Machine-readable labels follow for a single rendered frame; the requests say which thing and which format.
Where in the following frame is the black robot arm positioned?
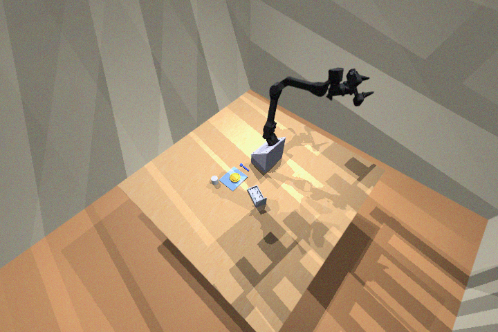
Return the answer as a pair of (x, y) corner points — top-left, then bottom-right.
(262, 68), (362, 146)

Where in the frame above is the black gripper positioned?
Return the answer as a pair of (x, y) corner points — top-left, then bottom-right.
(342, 68), (374, 107)

